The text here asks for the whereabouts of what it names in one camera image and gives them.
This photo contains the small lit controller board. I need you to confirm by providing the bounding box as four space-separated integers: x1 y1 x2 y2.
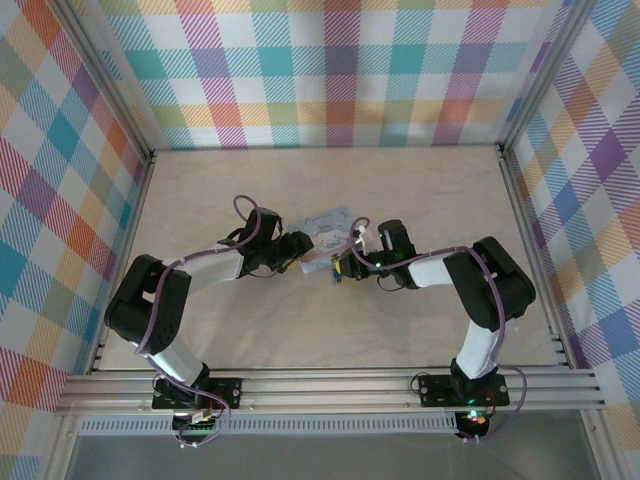
462 409 489 434

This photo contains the green connector board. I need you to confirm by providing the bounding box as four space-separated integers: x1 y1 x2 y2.
172 412 221 436

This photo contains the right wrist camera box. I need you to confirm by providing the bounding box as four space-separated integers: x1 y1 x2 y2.
351 224 377 257

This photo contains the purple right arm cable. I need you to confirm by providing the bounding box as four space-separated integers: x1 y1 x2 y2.
351 215 529 444

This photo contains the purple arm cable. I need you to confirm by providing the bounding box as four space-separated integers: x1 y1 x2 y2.
351 215 529 444
135 193 261 449

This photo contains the aluminium mounting rail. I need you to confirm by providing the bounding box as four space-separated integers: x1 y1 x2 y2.
54 367 606 416

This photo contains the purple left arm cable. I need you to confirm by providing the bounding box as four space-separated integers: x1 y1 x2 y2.
135 193 261 449

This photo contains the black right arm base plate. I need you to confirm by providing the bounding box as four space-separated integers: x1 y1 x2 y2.
418 372 511 407

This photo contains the aluminium table side rail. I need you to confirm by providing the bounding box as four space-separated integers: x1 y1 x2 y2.
498 144 574 369
87 149 157 376

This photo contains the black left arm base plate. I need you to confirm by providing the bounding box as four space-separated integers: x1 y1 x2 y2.
152 377 244 410

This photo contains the grey slotted cable duct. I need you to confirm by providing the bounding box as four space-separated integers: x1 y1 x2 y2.
78 413 459 436

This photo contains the aluminium frame post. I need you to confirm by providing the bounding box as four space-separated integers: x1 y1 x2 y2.
47 0 159 166
497 0 596 156

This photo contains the aluminium frame strut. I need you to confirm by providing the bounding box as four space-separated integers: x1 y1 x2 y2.
580 409 614 480
45 414 82 480

